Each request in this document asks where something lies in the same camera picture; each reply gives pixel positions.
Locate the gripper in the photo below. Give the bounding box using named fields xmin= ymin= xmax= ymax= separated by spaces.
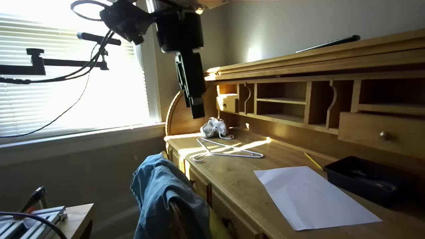
xmin=155 ymin=11 xmax=207 ymax=120

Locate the small wooden hutch drawer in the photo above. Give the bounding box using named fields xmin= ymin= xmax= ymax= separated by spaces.
xmin=216 ymin=93 xmax=239 ymax=114

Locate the wooden desk drawer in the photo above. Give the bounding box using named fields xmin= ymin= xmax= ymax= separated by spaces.
xmin=211 ymin=191 xmax=264 ymax=239
xmin=185 ymin=160 xmax=212 ymax=207

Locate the wide wooden hutch drawer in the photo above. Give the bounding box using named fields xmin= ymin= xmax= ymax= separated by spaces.
xmin=338 ymin=112 xmax=425 ymax=160

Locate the crumpled white bag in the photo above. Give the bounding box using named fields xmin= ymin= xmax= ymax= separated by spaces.
xmin=200 ymin=117 xmax=235 ymax=140

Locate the window with white blinds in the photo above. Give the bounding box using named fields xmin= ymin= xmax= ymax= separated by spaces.
xmin=0 ymin=0 xmax=162 ymax=145

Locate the blue denim garment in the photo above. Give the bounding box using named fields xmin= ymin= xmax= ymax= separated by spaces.
xmin=130 ymin=153 xmax=213 ymax=239

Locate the wooden desk hutch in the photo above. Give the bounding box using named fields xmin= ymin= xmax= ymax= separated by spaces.
xmin=165 ymin=29 xmax=425 ymax=164

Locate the wooden chair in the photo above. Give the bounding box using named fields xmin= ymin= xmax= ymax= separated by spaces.
xmin=159 ymin=151 xmax=233 ymax=239

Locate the yellow pencil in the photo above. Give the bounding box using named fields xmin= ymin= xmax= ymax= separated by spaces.
xmin=303 ymin=152 xmax=323 ymax=171

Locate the flat black device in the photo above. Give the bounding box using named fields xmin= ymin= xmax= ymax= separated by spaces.
xmin=295 ymin=35 xmax=361 ymax=54

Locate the white paper sheet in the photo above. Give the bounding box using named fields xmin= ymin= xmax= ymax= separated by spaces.
xmin=253 ymin=166 xmax=383 ymax=231

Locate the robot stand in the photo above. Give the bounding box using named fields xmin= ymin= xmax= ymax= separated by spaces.
xmin=0 ymin=203 xmax=95 ymax=239

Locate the black plastic tray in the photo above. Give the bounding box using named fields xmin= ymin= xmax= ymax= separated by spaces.
xmin=323 ymin=156 xmax=410 ymax=209

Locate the black clamp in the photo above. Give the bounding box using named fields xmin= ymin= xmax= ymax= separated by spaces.
xmin=19 ymin=186 xmax=47 ymax=213

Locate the white wire hanger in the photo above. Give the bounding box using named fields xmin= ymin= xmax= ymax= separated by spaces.
xmin=191 ymin=137 xmax=265 ymax=163

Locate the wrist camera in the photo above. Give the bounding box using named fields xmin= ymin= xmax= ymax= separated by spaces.
xmin=100 ymin=0 xmax=157 ymax=46

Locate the black cable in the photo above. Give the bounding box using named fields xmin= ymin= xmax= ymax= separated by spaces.
xmin=0 ymin=43 xmax=107 ymax=138
xmin=0 ymin=211 xmax=69 ymax=239

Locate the dark drawer handle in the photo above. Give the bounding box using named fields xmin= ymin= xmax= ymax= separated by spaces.
xmin=221 ymin=217 xmax=238 ymax=235

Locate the camera on mount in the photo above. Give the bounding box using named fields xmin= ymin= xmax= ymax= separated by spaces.
xmin=0 ymin=32 xmax=122 ymax=85

